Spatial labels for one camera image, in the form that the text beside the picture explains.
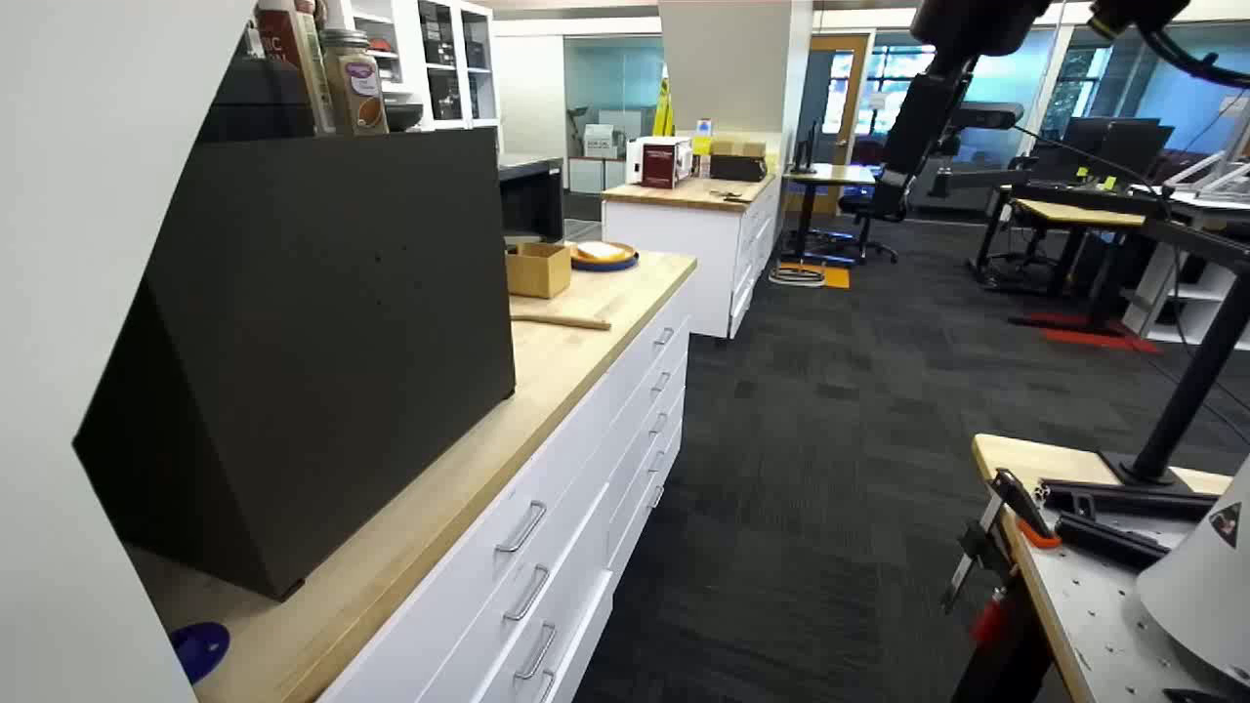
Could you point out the round wooden plate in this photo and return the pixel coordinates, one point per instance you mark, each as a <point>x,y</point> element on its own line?
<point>604,254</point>

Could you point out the orange handled tool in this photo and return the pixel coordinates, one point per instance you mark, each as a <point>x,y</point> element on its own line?
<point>1024,509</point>

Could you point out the black metal tool chest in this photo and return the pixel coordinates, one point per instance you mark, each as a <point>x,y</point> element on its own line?
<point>323,316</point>

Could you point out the black camera stand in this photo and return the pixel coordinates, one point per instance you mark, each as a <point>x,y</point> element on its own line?
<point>1224,249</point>

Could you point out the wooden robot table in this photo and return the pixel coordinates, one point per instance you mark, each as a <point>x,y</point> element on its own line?
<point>1104,640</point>

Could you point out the blue round disc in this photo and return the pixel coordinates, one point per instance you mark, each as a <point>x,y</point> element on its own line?
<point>199,646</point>

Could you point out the black office chair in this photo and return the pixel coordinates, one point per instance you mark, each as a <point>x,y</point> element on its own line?
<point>888,193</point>

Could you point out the black box on cabinet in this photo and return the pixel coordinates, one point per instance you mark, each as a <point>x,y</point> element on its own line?
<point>741,163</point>

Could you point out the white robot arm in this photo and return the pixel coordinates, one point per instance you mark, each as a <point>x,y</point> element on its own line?
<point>966,28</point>

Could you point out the wooden stick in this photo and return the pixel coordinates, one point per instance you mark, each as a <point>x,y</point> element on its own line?
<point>558,320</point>

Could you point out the brown glue bottle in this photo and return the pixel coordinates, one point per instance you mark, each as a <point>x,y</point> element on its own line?
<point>351,77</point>

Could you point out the white cabinet with wood top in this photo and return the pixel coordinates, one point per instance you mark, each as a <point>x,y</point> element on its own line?
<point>290,649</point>

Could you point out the white topmost cabinet drawer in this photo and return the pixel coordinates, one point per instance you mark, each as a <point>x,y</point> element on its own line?
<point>420,635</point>

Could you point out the white shelf unit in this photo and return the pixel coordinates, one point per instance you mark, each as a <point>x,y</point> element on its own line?
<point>436,60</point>

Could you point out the small cardboard box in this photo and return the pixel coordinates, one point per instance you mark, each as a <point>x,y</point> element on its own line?
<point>535,269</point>

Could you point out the black desk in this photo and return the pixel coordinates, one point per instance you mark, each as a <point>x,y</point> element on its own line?
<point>1053,209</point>

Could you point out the far white cabinet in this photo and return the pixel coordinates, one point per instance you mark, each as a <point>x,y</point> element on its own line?
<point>726,226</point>

